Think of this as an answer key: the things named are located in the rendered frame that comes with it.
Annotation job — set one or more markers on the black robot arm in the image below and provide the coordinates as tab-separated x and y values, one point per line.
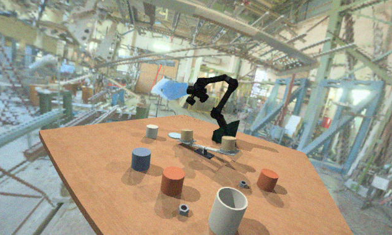
216	111

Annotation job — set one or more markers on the orange cylinder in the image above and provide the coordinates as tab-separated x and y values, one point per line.
172	181
267	180

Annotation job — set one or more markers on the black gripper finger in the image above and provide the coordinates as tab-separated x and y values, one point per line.
190	100
199	85

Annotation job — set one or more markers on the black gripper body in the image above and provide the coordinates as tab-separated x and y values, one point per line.
196	92

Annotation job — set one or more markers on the blue cylinder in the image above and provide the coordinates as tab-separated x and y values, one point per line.
141	159

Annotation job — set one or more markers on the white open cylindrical cup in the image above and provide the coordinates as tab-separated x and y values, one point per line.
227	211

